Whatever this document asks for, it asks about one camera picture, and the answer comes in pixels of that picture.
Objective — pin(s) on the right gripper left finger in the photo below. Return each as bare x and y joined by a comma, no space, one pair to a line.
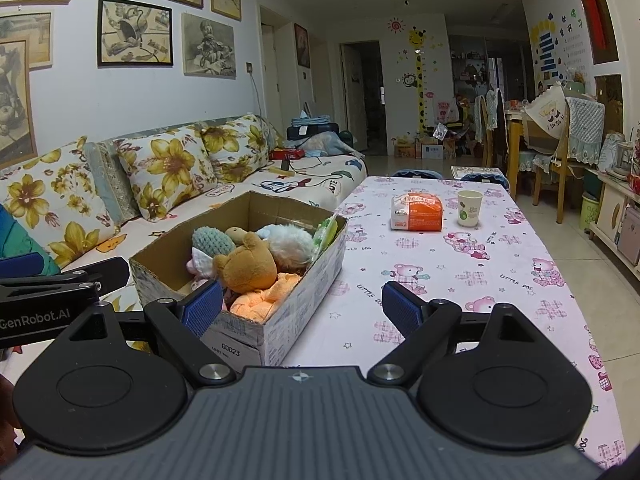
175,329

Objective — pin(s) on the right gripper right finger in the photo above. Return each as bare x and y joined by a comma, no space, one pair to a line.
426,326

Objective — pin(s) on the pink fluffy sock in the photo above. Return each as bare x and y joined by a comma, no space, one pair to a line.
201,265

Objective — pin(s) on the orange soft cloth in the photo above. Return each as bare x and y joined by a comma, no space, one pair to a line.
259,306

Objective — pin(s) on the teal fluffy plush toy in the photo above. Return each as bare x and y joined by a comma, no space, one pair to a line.
212,242

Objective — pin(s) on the brown teddy bear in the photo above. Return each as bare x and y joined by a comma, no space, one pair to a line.
249,267

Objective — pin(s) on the cardboard box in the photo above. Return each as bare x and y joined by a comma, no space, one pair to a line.
159,271

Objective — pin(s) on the white fluffy pompom toy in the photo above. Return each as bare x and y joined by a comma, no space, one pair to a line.
292,247

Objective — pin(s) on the lime green sponge cloth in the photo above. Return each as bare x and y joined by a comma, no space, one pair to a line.
324,235

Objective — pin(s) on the pink cartoon tablecloth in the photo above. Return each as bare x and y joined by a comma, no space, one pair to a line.
502,259

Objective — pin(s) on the orange white tissue pack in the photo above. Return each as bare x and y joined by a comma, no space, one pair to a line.
416,212

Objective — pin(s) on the floral sofa cushion near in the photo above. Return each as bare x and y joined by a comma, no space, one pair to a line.
55,199

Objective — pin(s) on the floral sofa cushion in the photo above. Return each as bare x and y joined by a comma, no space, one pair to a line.
55,199
166,169
238,147

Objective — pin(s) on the white paper cup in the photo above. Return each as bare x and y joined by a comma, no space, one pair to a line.
469,204

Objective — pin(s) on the floral sofa cushion middle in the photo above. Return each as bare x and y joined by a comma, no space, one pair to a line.
166,169

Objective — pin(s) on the floral sofa cushion far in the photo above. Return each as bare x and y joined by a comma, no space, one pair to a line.
238,147

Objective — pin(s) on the green waste bin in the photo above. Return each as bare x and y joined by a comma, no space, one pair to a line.
589,212

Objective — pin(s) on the cream TV cabinet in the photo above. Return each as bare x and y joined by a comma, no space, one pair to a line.
617,225

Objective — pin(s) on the wooden dining chair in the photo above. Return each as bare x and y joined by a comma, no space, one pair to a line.
578,149

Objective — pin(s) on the cream tote bag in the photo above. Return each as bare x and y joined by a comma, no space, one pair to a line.
549,111

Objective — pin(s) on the pencil portrait picture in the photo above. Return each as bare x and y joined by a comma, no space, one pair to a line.
207,47

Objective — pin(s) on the black framed sketch picture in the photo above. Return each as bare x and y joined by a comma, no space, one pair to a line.
133,33

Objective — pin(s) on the giraffe height wall sticker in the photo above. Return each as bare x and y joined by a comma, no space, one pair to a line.
418,45

